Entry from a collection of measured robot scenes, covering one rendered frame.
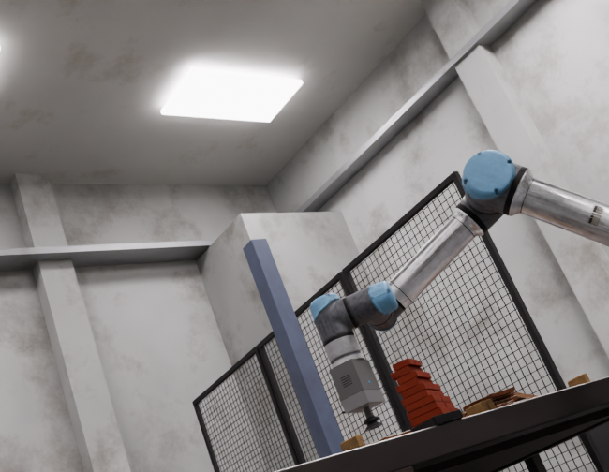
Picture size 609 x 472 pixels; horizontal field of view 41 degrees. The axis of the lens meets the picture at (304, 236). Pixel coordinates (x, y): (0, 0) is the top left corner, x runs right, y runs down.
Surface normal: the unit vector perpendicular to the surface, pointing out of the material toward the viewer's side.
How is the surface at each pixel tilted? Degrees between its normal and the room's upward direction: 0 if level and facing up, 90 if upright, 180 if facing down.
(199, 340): 90
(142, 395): 90
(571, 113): 90
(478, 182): 85
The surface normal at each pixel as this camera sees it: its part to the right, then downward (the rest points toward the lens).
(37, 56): 0.35, 0.86
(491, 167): -0.36, -0.32
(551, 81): -0.76, 0.04
